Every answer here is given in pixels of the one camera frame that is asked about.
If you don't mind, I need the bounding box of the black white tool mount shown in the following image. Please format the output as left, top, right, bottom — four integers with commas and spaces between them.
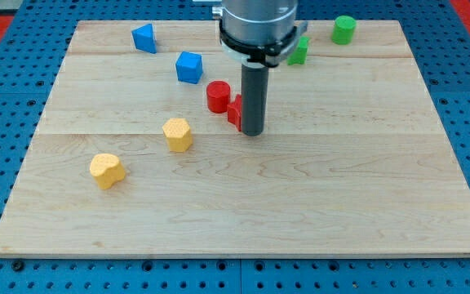
219, 21, 308, 68

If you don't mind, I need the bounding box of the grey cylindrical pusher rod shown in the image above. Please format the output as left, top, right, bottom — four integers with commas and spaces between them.
241, 65, 268, 136

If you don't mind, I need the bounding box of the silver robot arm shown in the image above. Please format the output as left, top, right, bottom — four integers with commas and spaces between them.
195, 0, 308, 136

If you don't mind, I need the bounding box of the blue cube block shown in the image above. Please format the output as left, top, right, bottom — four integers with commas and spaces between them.
175, 51, 203, 84

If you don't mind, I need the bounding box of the blue triangle block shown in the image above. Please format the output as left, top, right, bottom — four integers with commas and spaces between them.
131, 24, 157, 54

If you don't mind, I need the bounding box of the green angular block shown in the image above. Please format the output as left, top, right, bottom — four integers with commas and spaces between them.
287, 36, 310, 65

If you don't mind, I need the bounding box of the red angular block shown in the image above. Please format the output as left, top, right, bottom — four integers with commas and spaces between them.
227, 94, 242, 131

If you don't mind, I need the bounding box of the red cylinder block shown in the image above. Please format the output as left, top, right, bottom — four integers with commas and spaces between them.
206, 80, 231, 114

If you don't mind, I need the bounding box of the green cylinder block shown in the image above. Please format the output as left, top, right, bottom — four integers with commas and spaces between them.
331, 15, 357, 45

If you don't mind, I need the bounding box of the yellow hexagon block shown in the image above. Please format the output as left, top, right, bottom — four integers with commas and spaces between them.
162, 118, 193, 152

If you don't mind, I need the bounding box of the wooden board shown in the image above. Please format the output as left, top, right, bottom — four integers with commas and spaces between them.
0, 20, 470, 259

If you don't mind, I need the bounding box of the yellow heart block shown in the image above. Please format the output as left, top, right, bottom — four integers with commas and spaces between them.
89, 154, 126, 189

